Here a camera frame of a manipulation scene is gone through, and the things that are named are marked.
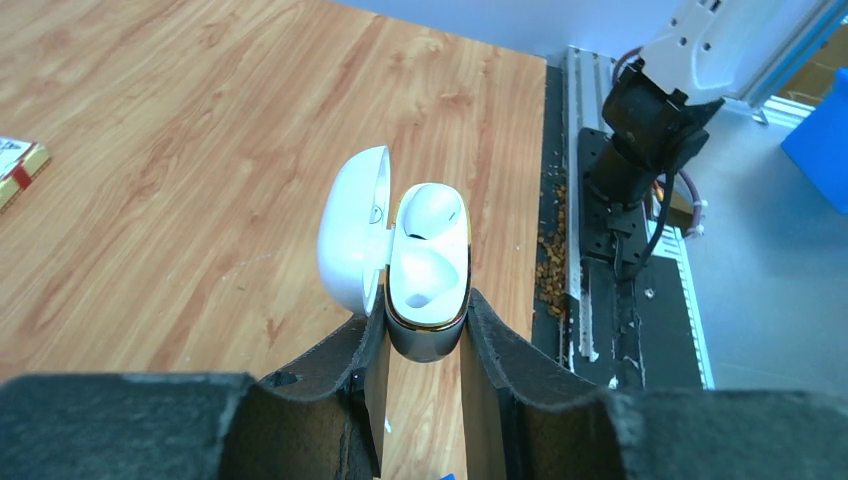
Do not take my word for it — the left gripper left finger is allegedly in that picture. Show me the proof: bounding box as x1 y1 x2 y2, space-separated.
1 302 390 479

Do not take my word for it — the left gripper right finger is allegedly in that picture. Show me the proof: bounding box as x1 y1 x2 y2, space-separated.
460 291 847 479

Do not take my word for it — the white earbud charging case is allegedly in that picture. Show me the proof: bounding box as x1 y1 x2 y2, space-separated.
317 145 471 363

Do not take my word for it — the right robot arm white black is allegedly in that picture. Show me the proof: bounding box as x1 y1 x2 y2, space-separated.
586 1 786 210

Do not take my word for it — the red white card box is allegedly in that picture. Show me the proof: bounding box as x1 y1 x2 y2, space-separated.
1 137 51 214

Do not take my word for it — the blue plastic bin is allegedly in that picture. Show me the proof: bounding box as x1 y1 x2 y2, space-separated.
781 67 847 215

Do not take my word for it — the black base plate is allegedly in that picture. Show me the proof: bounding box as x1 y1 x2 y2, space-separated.
531 67 714 390

